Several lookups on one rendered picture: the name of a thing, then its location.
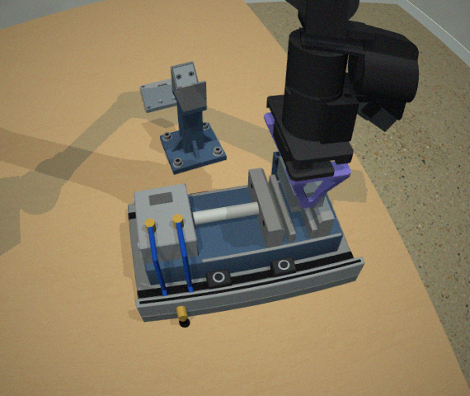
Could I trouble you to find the grey flat bar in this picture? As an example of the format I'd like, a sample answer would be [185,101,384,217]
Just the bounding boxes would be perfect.
[269,175,296,243]
[300,208,317,238]

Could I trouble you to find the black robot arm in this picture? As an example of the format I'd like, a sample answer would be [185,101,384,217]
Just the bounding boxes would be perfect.
[285,0,419,144]

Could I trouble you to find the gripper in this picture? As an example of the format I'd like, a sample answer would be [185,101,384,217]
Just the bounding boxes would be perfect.
[264,78,354,209]

